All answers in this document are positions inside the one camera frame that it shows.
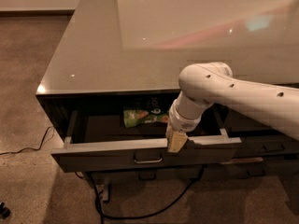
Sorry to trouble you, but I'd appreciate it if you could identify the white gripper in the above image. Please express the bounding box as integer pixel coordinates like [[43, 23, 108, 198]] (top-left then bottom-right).
[[166, 99, 202, 153]]

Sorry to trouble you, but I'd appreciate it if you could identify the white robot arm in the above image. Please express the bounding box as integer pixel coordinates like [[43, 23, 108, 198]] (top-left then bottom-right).
[[166, 63, 299, 153]]

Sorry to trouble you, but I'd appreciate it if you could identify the dark cabinet with glossy top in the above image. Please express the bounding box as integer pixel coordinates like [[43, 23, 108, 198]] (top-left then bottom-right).
[[36, 0, 299, 178]]

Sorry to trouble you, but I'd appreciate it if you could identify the green snack bag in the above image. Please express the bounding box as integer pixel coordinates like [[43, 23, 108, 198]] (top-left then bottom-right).
[[123, 108, 169, 128]]

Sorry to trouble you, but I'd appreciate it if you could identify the black plug on floor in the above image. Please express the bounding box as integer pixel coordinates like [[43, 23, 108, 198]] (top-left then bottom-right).
[[0, 203, 10, 219]]

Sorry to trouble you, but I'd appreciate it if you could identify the thick black floor cable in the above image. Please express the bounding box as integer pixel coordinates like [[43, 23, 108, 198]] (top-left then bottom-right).
[[90, 168, 204, 224]]

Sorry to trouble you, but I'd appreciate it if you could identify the thin black floor cable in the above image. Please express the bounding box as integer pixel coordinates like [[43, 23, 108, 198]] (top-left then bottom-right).
[[0, 126, 56, 157]]

